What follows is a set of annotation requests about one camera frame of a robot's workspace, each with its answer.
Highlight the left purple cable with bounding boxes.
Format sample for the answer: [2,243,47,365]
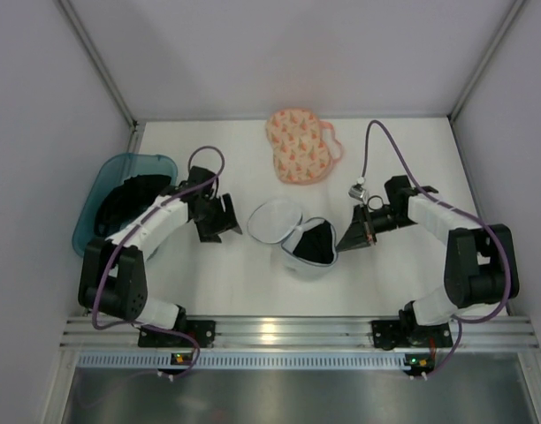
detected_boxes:
[92,147,227,379]

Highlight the aluminium mounting rail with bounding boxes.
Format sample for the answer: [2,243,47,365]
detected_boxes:
[59,316,539,353]

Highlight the teal plastic bin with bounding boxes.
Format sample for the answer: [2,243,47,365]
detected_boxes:
[72,153,178,256]

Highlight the black bra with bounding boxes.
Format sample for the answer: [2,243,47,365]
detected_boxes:
[94,174,171,238]

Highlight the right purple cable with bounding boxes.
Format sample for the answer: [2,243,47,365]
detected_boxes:
[362,119,513,376]

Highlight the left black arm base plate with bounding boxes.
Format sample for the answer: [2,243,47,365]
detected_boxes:
[137,319,217,349]

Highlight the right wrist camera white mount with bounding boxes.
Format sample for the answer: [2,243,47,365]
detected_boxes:
[348,177,369,203]

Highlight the white slotted cable duct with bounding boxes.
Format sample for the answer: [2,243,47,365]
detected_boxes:
[77,352,432,371]

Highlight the purple cable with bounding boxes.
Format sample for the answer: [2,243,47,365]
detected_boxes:
[92,147,227,379]
[362,119,513,376]

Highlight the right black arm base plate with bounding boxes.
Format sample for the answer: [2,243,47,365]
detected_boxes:
[370,319,453,351]

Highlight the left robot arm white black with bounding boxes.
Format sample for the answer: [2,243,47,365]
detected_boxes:
[78,166,241,332]

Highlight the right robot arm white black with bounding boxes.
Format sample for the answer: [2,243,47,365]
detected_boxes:
[336,176,520,343]

